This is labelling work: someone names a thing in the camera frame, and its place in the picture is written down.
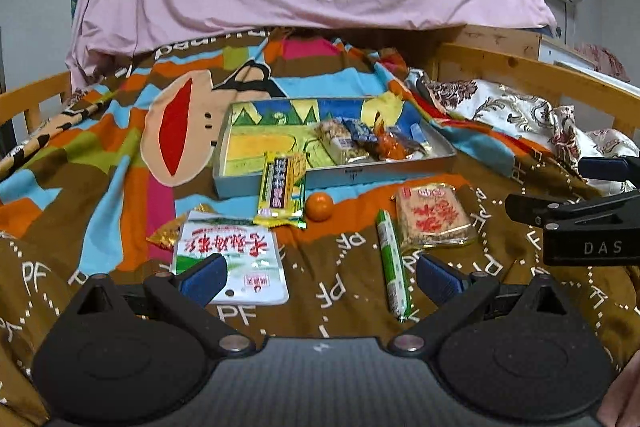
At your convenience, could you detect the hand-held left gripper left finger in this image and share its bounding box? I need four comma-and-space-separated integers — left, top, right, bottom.
59, 253, 257, 357

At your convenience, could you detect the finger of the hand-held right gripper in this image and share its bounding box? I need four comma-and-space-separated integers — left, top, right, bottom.
504, 191, 640, 233
577, 155, 640, 184

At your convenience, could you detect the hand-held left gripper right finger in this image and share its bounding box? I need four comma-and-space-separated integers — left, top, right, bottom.
389, 253, 587, 357

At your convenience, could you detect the white green snack pouch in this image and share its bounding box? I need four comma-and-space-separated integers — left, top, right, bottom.
171, 213, 291, 306

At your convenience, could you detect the green sausage stick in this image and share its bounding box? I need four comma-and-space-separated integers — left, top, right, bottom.
375, 209, 414, 323

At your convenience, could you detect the gold snack packet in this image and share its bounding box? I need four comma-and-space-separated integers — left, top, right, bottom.
146, 204, 216, 253

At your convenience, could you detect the rice cracker packet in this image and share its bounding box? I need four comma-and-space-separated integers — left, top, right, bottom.
391, 183, 478, 252

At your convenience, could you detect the yellow green snack bar packet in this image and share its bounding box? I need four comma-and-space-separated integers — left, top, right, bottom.
253, 152, 308, 230

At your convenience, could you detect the mandarin orange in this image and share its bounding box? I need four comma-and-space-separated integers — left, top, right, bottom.
305, 192, 334, 223

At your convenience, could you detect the orange sausage packet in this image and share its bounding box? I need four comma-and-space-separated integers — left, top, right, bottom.
370, 119, 426, 162

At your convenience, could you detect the metal tray with drawing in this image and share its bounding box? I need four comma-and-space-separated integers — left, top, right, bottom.
212, 96, 457, 200

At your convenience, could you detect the blue white snack packet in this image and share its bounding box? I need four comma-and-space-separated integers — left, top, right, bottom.
342, 118, 378, 144

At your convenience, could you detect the clear nut bar packet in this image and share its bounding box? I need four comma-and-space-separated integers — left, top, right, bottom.
314, 118, 368, 166

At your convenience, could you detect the person's right forearm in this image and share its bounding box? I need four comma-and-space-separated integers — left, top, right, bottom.
600, 349, 640, 427

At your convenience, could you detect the floral satin quilt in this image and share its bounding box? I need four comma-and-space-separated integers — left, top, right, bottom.
410, 68, 640, 198

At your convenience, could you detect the pink floral cloth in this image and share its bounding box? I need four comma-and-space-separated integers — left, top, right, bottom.
574, 44, 632, 84

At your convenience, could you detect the brown monkey printed blanket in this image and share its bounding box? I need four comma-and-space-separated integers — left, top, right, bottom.
0, 27, 640, 427

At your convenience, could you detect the white framed door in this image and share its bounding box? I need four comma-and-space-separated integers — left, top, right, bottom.
537, 0, 576, 48

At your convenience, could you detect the giraffe print cloth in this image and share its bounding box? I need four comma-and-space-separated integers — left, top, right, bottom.
0, 99, 108, 175

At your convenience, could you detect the wooden bed rail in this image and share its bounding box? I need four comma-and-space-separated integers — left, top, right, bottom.
0, 72, 73, 142
432, 42, 640, 128

